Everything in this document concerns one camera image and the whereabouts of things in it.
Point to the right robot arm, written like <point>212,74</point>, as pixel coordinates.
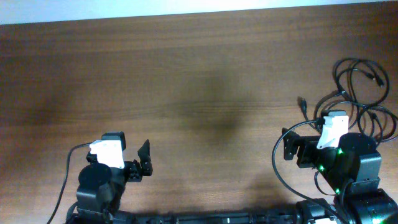
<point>350,163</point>

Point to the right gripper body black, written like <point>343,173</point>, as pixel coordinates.
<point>310,155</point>

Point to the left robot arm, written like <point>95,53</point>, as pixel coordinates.
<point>103,181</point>

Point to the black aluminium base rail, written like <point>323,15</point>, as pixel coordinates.
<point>268,216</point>

